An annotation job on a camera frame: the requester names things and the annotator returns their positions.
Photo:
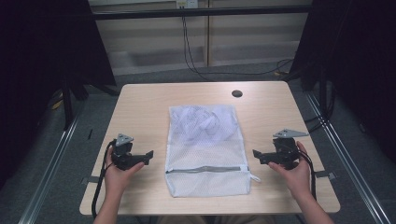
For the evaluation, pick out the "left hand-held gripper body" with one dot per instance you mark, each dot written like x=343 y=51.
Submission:
x=123 y=155

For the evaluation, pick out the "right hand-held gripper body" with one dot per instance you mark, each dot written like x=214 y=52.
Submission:
x=285 y=154

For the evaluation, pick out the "white mesh laundry bag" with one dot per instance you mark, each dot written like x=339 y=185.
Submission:
x=205 y=155

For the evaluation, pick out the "person's left hand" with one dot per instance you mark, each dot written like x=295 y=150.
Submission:
x=115 y=180

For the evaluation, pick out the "person's right hand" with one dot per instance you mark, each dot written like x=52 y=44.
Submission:
x=297 y=180

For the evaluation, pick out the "grey tape piece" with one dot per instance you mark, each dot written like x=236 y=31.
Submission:
x=91 y=179
x=325 y=174

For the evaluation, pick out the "white garment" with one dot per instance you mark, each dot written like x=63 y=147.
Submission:
x=202 y=123

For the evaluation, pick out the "person's legs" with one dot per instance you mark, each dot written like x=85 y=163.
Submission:
x=214 y=220

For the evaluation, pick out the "black curtain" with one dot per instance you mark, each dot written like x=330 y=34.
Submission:
x=358 y=46
x=46 y=46

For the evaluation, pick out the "black horizontal bar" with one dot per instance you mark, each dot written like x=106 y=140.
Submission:
x=202 y=12

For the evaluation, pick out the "metal floor rail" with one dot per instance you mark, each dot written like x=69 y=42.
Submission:
x=348 y=155
x=49 y=171

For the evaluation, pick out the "white wall outlet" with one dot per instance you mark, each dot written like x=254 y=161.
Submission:
x=186 y=3

